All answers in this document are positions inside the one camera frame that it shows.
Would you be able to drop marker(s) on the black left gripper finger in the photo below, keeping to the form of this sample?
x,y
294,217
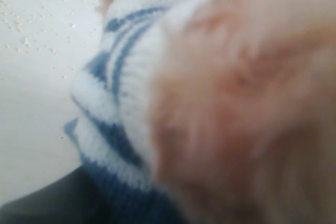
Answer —
x,y
73,199

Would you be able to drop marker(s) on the beige teddy bear striped sweater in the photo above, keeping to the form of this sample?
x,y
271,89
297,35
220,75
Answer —
x,y
211,111

